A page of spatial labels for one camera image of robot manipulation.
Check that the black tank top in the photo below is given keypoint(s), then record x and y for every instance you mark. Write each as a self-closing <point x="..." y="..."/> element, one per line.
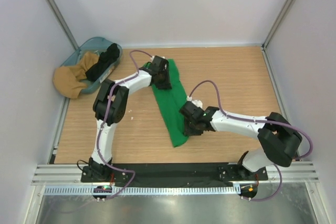
<point x="106" y="59"/>

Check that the white slotted cable duct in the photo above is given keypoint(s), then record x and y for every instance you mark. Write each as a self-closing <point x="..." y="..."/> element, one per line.
<point x="95" y="190"/>

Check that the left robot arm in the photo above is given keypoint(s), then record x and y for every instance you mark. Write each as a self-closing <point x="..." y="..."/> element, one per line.
<point x="110" y="107"/>

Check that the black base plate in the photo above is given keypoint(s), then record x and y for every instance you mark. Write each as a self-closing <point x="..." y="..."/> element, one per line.
<point x="170" y="175"/>

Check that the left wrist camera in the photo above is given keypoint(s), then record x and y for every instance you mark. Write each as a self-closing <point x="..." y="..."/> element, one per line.
<point x="152" y="57"/>

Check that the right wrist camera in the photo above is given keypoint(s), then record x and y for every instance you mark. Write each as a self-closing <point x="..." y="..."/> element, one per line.
<point x="196" y="102"/>

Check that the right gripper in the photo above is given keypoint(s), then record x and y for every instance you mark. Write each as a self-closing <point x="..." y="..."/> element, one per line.
<point x="189" y="131"/>

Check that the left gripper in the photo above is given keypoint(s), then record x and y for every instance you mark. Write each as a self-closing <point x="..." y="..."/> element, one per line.
<point x="167" y="84"/>

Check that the green tank top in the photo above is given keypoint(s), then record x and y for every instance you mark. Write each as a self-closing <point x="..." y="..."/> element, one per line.
<point x="169" y="103"/>

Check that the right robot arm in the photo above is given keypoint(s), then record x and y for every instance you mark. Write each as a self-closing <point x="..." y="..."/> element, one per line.
<point x="279" y="141"/>

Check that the blue plastic basket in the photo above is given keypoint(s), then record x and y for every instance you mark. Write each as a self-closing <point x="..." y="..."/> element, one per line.
<point x="97" y="45"/>

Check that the tan tank top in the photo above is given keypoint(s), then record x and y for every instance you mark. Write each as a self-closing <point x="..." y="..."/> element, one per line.
<point x="67" y="79"/>

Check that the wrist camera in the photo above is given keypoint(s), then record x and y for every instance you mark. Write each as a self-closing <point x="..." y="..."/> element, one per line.
<point x="196" y="102"/>
<point x="152" y="57"/>

